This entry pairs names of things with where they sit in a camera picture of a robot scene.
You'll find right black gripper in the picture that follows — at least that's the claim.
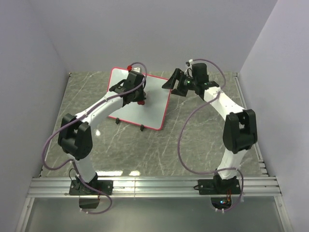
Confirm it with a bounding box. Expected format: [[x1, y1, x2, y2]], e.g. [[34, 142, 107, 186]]
[[162, 68, 197, 97]]

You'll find pink framed whiteboard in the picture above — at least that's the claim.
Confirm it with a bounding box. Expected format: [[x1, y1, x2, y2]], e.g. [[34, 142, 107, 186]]
[[109, 74, 170, 131]]

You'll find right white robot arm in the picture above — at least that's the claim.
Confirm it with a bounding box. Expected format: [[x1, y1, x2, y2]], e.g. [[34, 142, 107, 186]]
[[162, 60, 258, 194]]

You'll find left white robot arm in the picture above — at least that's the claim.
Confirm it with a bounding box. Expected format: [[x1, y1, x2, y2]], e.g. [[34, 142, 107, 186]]
[[57, 71, 146, 194]]

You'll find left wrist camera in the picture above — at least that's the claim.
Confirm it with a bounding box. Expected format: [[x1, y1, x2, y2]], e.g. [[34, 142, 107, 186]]
[[127, 65, 140, 73]]

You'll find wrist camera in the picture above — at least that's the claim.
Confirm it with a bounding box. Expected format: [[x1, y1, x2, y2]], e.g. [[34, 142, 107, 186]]
[[127, 65, 140, 73], [184, 59, 194, 77]]

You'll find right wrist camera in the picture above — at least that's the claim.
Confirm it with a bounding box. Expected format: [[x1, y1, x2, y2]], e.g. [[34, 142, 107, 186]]
[[184, 59, 194, 77]]

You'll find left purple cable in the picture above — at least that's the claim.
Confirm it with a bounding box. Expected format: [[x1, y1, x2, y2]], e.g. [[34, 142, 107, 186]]
[[41, 61, 148, 215]]

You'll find aluminium mounting rail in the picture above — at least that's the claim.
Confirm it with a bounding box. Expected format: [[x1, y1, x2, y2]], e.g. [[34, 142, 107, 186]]
[[27, 176, 281, 199]]

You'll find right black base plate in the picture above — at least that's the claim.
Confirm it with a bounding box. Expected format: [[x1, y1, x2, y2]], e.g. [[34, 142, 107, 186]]
[[195, 178, 241, 195]]

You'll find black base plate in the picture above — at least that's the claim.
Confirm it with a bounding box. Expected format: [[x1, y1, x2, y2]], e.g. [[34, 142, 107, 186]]
[[69, 179, 113, 196], [195, 178, 241, 195]]

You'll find right side aluminium rail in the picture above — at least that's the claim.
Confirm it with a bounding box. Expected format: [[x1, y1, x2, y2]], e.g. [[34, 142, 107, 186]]
[[233, 72, 268, 175]]

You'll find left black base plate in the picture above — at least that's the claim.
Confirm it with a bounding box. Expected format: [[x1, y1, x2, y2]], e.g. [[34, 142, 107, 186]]
[[69, 179, 113, 196]]

